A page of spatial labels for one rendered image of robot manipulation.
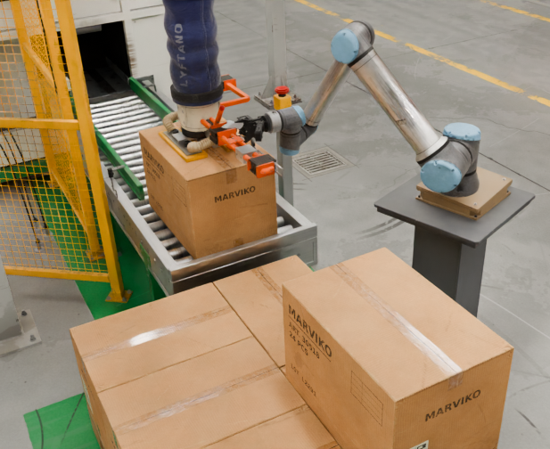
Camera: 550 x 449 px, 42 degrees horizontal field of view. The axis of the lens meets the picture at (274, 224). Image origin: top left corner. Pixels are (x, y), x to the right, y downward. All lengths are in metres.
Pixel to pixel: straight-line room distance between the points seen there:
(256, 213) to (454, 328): 1.28
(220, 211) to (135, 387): 0.87
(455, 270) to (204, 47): 1.41
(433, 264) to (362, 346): 1.25
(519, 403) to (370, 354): 1.40
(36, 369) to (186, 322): 1.04
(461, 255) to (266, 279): 0.83
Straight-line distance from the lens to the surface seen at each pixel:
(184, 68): 3.02
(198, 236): 3.04
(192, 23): 2.96
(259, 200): 3.09
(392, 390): 1.90
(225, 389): 2.49
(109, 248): 3.73
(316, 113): 3.14
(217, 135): 2.92
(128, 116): 4.76
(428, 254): 3.21
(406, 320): 2.12
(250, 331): 2.72
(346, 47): 2.75
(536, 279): 4.05
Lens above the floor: 2.26
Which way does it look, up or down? 31 degrees down
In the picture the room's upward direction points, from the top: 3 degrees counter-clockwise
